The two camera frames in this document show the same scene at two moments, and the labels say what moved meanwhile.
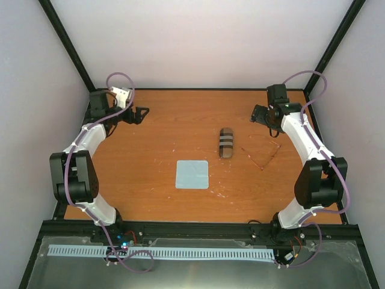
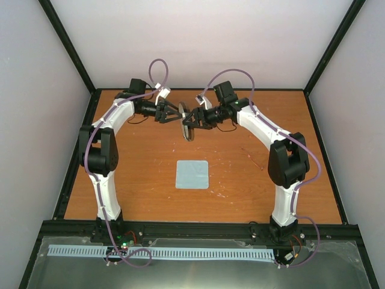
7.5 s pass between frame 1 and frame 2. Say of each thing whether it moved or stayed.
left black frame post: stayed
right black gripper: moved
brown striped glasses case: moved
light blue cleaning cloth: stayed
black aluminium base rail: stayed
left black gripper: moved
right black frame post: stayed
